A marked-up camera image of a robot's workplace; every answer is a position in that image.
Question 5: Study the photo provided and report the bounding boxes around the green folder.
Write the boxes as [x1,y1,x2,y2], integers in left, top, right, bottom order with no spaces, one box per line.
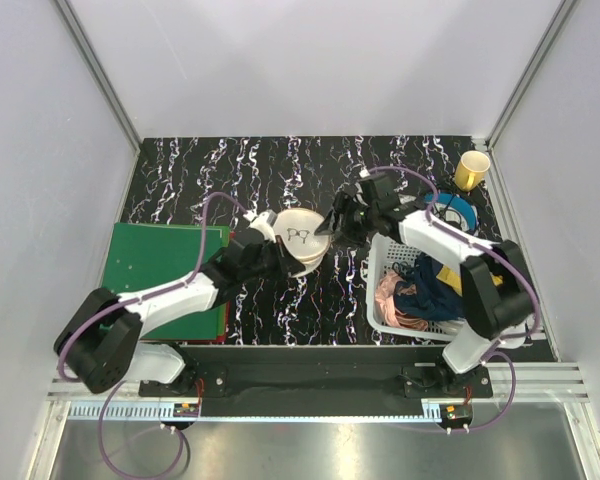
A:
[101,223,230,343]

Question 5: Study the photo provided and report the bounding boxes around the white plastic laundry basket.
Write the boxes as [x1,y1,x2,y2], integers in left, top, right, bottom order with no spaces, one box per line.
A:
[363,235,456,343]

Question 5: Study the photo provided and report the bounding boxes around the white packet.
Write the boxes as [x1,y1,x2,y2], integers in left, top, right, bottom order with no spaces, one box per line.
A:
[400,195,417,205]

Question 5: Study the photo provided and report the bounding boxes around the navy blue garment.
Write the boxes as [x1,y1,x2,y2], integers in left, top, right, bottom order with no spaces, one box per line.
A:
[392,253,465,322]

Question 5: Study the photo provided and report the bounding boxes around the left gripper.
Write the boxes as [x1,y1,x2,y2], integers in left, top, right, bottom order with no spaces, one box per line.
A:
[240,235,304,283]

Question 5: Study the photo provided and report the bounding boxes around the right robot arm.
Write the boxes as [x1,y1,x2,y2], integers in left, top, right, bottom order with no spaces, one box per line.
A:
[315,173,538,397]

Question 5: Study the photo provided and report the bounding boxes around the yellow mug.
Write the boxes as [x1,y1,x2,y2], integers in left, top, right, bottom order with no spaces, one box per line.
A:
[454,150,491,192]

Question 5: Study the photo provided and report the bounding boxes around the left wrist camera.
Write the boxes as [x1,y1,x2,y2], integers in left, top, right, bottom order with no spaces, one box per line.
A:
[243,210,277,244]

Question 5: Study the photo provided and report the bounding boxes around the yellow garment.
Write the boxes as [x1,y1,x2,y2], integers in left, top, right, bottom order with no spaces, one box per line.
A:
[437,267,504,296]

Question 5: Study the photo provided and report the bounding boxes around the black headphones with cable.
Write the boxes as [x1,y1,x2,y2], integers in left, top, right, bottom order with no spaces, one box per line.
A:
[419,185,481,234]

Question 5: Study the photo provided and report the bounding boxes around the blue tape roll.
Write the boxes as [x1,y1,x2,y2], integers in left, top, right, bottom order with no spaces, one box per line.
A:
[424,192,479,232]

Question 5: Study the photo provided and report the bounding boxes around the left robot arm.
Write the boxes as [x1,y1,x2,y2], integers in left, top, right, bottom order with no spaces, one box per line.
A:
[54,228,305,396]

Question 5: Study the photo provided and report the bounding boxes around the pink garment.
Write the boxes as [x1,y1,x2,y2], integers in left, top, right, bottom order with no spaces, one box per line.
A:
[375,272,428,331]

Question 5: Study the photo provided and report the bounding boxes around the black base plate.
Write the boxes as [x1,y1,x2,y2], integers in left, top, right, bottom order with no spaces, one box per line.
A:
[139,346,493,421]

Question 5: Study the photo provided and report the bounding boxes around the red folder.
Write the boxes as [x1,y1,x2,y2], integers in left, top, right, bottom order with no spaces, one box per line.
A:
[213,302,231,343]

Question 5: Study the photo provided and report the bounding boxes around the white mesh laundry bag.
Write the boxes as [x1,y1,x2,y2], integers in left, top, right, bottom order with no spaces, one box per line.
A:
[273,208,331,278]

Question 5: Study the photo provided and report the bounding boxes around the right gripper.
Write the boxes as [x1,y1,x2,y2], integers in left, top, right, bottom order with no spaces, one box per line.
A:
[314,191,379,250]

